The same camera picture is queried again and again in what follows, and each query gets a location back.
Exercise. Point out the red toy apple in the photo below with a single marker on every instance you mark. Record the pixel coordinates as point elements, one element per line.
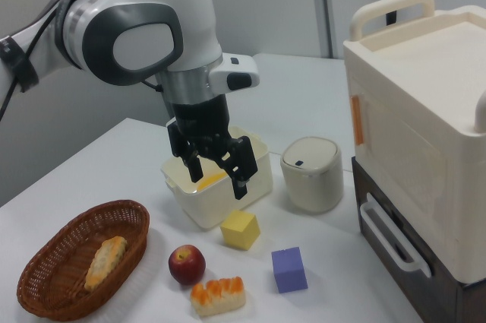
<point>187,265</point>

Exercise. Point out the orange glazed toy bread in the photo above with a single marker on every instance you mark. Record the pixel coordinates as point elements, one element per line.
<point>218,296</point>

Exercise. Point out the yellow foam cube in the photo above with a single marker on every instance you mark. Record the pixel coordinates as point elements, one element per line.
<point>239,232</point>

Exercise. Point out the yellow toy banana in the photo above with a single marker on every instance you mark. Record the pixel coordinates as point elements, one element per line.
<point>210,183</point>

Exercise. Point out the dark brown drawer unit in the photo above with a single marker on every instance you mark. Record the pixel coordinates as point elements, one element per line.
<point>471,304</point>

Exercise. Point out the long toasted toy bread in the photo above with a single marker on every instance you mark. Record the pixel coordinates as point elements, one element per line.
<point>104,262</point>

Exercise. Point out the brown wicker basket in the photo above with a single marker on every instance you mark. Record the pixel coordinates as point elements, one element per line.
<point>49,281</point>

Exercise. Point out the purple foam cube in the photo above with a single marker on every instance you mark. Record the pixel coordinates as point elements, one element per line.
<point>289,271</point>

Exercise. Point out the white plastic container box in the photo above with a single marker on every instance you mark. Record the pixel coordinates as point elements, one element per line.
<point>228,209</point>

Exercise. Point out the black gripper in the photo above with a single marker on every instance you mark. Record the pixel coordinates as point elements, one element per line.
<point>201,121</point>

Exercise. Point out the small white lidded trash can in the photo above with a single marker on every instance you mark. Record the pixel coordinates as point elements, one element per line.
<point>313,182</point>

